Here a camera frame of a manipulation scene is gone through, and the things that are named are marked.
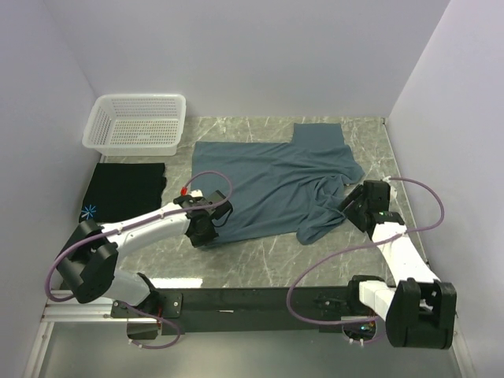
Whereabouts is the blue-grey t-shirt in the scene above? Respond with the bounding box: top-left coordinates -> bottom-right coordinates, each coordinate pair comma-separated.
192,124 -> 365,246

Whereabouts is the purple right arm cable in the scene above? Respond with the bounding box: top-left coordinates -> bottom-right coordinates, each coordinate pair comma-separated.
287,176 -> 446,347

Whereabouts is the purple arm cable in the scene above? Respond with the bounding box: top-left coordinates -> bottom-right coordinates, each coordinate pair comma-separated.
43,170 -> 234,352
287,176 -> 446,347

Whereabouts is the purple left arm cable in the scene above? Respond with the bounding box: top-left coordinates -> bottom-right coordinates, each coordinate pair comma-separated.
43,170 -> 234,352

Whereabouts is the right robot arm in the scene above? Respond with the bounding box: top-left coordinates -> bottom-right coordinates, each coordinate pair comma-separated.
339,180 -> 457,350

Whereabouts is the aluminium rail frame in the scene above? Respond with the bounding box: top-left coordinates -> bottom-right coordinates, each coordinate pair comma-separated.
23,117 -> 469,378

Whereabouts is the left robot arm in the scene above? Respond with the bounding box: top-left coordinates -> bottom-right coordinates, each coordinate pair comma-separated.
55,191 -> 233,317

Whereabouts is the black base beam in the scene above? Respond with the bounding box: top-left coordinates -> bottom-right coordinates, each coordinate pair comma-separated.
109,286 -> 395,342

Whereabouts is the white plastic basket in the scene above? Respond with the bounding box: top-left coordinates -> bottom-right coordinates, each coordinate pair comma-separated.
82,94 -> 187,157

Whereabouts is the folded black t-shirt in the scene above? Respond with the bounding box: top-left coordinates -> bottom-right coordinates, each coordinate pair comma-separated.
78,163 -> 166,223

